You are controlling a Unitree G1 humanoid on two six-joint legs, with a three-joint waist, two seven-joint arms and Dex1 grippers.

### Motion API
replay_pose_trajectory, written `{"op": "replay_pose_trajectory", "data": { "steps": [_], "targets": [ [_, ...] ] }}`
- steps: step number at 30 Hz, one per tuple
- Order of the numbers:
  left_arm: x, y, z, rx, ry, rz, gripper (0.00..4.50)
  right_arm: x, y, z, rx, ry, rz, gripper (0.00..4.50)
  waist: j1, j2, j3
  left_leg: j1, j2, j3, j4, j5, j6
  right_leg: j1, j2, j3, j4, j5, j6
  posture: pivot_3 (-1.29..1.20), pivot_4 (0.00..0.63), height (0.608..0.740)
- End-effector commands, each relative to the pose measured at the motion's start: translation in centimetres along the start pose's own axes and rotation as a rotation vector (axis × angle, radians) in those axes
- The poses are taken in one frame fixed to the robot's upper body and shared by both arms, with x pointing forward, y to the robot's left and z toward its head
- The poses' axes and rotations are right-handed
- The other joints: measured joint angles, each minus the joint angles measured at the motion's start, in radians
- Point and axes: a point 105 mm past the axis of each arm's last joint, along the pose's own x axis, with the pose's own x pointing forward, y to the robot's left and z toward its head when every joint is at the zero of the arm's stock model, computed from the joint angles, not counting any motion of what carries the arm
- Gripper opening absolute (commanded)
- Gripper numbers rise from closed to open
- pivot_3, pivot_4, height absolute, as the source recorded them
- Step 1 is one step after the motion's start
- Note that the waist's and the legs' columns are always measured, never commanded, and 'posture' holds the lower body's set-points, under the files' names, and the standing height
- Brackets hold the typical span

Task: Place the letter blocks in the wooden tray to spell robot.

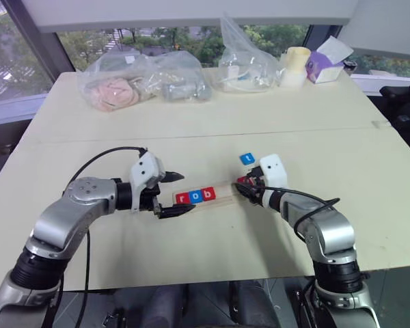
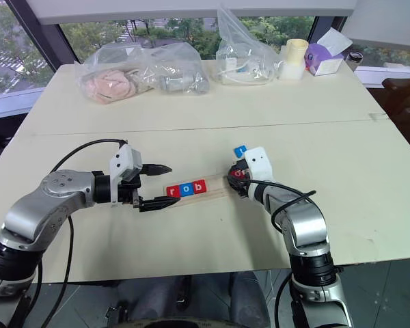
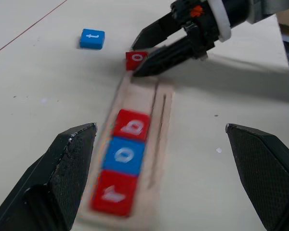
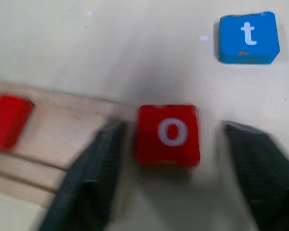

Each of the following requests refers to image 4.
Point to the wooden tray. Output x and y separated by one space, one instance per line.
53 134

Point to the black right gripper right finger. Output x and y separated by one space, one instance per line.
265 173

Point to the blue letter t block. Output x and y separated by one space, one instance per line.
248 37

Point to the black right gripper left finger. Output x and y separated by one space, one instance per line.
86 187

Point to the red letter o block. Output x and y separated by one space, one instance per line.
167 134
7 121

